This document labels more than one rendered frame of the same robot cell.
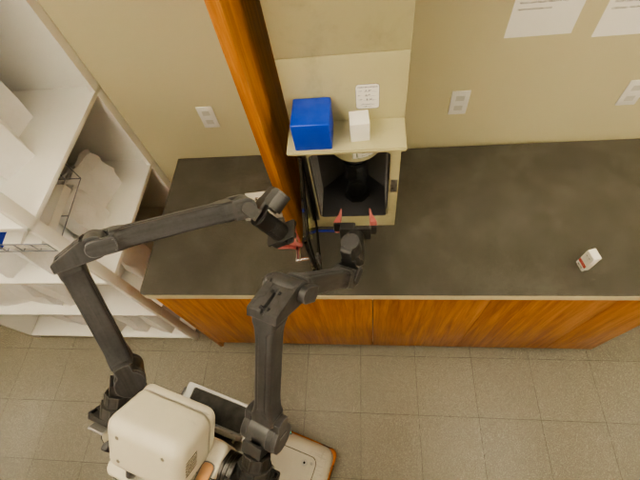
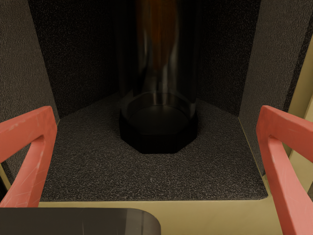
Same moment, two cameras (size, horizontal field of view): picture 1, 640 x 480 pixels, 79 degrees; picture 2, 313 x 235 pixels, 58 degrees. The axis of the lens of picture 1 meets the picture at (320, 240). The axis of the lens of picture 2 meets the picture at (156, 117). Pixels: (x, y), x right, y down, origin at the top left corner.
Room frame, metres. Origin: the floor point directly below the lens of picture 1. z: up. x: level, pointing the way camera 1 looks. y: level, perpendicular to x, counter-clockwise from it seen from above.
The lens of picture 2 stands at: (0.63, -0.12, 1.25)
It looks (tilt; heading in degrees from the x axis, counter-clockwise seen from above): 36 degrees down; 346
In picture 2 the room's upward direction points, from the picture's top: 1 degrees counter-clockwise
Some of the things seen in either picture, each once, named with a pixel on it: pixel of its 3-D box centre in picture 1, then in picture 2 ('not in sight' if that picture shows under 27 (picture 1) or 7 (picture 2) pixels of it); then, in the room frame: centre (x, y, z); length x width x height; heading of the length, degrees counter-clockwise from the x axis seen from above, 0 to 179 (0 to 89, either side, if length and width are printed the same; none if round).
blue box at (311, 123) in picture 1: (312, 124); not in sight; (0.77, -0.05, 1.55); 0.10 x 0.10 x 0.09; 75
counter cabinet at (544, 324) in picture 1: (391, 263); not in sight; (0.83, -0.33, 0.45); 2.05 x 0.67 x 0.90; 75
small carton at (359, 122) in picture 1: (359, 126); not in sight; (0.74, -0.17, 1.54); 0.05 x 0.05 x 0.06; 80
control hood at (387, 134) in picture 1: (347, 148); not in sight; (0.75, -0.13, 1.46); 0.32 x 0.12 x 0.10; 75
